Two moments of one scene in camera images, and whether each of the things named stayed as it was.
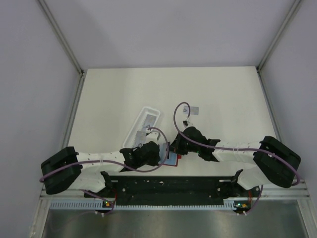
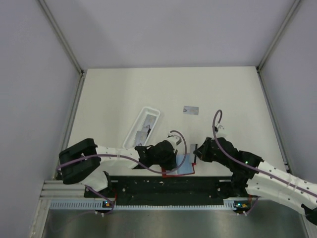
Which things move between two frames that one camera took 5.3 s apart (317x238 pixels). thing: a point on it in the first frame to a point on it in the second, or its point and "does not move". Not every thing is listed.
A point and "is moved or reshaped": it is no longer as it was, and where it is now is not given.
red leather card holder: (167, 157) is moved or reshaped
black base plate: (173, 191) does not move
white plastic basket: (136, 136) does not move
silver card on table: (194, 110) does not move
